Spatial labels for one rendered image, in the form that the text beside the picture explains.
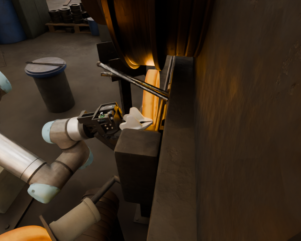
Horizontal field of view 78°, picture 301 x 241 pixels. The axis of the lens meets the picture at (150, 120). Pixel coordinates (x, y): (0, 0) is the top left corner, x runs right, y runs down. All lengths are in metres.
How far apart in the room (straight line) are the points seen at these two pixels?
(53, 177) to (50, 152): 0.96
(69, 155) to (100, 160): 0.76
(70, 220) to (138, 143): 0.21
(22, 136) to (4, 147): 1.18
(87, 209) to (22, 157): 0.29
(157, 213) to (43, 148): 1.46
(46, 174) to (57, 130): 0.13
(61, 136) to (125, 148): 0.28
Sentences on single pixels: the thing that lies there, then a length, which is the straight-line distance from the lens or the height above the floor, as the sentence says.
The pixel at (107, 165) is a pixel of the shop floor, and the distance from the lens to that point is 1.38.
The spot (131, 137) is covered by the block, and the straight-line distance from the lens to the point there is 0.42.
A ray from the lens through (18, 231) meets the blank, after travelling 0.42.
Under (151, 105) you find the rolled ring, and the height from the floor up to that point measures 0.78.
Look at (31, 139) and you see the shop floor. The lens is 1.78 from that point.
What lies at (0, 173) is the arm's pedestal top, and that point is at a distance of 1.22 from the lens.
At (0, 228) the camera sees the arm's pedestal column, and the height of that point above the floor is 0.02.
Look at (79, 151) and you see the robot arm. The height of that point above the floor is 0.61.
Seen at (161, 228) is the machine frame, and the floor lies 0.87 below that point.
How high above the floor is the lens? 1.11
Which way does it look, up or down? 42 degrees down
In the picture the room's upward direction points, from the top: straight up
